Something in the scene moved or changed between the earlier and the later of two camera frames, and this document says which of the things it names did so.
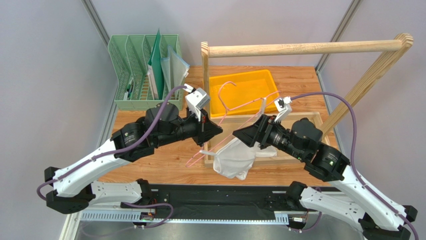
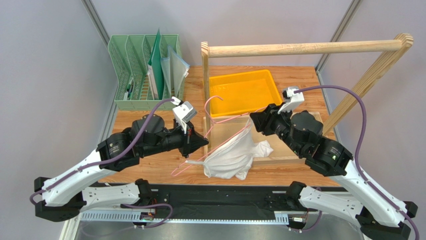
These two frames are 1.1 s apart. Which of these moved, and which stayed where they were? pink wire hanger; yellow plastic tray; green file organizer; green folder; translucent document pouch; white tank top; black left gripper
Moved: pink wire hanger; black left gripper; white tank top
Stayed: green folder; translucent document pouch; yellow plastic tray; green file organizer
